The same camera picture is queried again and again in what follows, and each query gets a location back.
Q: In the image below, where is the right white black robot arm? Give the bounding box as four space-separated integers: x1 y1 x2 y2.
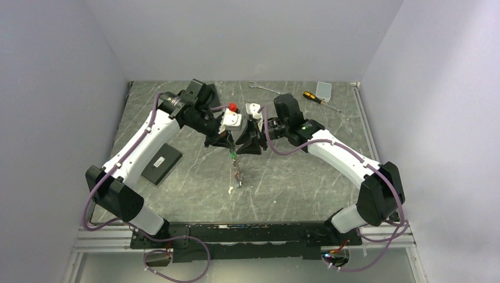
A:
222 93 406 245

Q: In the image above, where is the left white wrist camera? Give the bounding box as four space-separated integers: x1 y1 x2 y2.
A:
219 103 242 134

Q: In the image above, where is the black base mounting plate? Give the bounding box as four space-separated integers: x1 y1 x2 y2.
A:
130 221 362 263

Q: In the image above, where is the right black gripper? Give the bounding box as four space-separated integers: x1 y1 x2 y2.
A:
236 120 290 155

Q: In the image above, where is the clear plastic box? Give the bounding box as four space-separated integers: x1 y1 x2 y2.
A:
315 82 333 102

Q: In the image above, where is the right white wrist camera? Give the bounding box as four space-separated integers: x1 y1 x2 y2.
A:
245 103 262 120

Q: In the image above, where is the yellow black screwdriver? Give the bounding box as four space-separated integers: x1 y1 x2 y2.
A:
302 91 341 113

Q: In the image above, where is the round metal keyring disc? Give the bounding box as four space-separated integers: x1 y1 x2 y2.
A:
230 149 243 188

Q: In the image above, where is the silver wrench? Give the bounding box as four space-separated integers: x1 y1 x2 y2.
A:
249 81 281 94

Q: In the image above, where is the aluminium frame rail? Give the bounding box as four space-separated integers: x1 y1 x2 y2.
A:
74 223 416 252

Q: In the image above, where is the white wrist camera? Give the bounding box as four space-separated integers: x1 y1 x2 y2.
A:
219 103 242 134
245 103 262 120

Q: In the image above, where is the black box with label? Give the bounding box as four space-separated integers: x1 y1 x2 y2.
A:
141 143 182 186

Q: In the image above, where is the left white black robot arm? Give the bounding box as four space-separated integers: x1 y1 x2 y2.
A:
83 79 228 248

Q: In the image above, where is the black rectangular block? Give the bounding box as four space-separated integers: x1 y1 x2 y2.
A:
206 84 221 108

